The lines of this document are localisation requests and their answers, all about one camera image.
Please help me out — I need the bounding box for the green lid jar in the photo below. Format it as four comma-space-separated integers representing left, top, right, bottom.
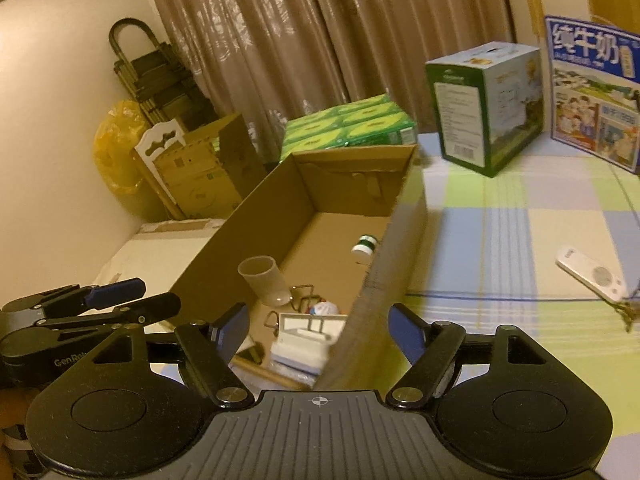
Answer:
350, 233, 380, 265

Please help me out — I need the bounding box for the white power adapter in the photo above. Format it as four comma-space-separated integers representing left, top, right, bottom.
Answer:
271, 312, 349, 376

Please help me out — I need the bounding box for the white carved chair back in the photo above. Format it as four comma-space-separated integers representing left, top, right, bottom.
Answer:
132, 118, 189, 221

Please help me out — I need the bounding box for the plaid tablecloth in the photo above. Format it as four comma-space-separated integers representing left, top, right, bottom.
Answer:
400, 131, 640, 463

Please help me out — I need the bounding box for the yellow plastic bag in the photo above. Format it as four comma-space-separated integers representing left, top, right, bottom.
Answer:
93, 100, 152, 196

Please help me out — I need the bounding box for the green wrapped tissue pack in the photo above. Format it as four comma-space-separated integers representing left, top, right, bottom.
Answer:
278, 92, 419, 164

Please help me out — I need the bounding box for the open printed cardboard box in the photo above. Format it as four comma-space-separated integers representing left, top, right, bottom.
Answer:
152, 112, 269, 221

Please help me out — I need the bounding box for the large cardboard box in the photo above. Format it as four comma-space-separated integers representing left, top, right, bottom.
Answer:
169, 143, 429, 392

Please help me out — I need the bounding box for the blue milk carton box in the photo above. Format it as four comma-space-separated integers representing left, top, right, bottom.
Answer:
543, 14, 640, 175

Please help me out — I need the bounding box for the white remote control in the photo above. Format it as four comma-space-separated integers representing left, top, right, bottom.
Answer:
556, 244, 629, 304

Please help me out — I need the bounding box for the metal wire rack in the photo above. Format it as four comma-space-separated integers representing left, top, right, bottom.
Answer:
262, 283, 321, 336

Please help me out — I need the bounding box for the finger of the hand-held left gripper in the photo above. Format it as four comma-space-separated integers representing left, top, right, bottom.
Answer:
0, 277, 147, 318
44, 292, 182, 334

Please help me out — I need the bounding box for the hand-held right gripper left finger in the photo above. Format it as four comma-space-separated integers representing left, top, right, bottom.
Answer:
95, 302, 253, 409

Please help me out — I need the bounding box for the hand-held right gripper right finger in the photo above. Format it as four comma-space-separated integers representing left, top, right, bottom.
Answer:
387, 304, 544, 408

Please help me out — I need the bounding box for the dark folding step ladder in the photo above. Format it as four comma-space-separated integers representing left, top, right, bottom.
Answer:
108, 18, 222, 134

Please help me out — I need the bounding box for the green milk carton box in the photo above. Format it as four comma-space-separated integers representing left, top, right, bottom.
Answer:
424, 41, 545, 179

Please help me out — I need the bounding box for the translucent plastic cup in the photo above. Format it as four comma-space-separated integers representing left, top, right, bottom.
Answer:
238, 255, 291, 309

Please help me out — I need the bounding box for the brown patterned curtain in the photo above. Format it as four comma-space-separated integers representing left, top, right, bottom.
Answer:
139, 0, 517, 162

